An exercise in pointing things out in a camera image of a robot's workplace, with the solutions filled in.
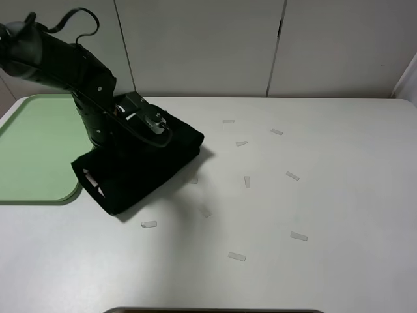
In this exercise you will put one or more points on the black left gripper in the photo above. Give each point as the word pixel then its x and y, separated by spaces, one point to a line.
pixel 138 126

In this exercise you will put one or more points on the black short sleeve t-shirt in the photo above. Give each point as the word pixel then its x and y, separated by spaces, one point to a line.
pixel 121 176

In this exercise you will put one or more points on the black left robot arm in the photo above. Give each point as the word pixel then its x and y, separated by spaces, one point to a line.
pixel 30 51

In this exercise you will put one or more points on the light green plastic tray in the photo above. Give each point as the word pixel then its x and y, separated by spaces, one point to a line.
pixel 39 141

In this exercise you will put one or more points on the clear tape strip upper middle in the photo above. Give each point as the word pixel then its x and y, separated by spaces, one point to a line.
pixel 238 144

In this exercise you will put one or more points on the clear tape strip near left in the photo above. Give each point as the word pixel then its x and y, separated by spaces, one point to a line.
pixel 149 224

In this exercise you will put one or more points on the clear tape strip lower centre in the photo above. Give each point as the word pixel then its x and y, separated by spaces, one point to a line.
pixel 205 211

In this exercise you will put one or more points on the clear tape strip centre upright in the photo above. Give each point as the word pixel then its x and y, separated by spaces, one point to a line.
pixel 247 181

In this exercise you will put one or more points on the clear tape strip far right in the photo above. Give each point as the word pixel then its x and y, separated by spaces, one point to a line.
pixel 276 132

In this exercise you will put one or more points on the clear tape strip right middle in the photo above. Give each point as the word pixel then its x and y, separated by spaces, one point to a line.
pixel 293 176

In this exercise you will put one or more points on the clear tape strip near centre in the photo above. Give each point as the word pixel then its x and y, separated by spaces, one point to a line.
pixel 236 256

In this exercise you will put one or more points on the clear tape strip near right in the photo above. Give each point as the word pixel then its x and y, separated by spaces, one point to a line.
pixel 298 236

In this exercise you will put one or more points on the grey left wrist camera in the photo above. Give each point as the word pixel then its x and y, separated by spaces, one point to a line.
pixel 153 117

